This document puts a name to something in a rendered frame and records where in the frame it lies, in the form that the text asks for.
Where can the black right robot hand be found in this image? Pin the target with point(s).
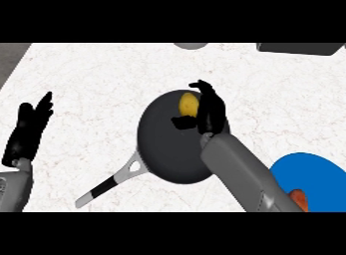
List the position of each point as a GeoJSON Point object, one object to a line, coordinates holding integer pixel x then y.
{"type": "Point", "coordinates": [210, 109]}

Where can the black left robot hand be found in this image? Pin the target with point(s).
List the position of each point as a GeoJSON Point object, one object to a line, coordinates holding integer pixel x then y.
{"type": "Point", "coordinates": [25, 132]}

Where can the yellow lemon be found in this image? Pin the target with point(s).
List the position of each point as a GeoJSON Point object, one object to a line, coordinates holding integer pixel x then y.
{"type": "Point", "coordinates": [188, 104]}

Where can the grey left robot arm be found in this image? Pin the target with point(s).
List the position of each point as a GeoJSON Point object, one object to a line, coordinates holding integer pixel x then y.
{"type": "Point", "coordinates": [7, 189]}

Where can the dark grey frying pan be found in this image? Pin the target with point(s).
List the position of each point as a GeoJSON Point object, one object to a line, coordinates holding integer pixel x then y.
{"type": "Point", "coordinates": [167, 149]}

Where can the blue plate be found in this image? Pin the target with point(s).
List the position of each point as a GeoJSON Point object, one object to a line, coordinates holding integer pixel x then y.
{"type": "Point", "coordinates": [322, 186]}

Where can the grey round object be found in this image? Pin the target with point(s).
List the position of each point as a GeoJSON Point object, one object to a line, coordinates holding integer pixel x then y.
{"type": "Point", "coordinates": [189, 45]}

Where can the dark grey flat appliance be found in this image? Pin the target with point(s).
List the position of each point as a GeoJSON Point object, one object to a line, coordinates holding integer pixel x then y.
{"type": "Point", "coordinates": [300, 48]}

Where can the orange vegetable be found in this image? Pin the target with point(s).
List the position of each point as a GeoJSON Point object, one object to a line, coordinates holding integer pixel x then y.
{"type": "Point", "coordinates": [299, 199]}

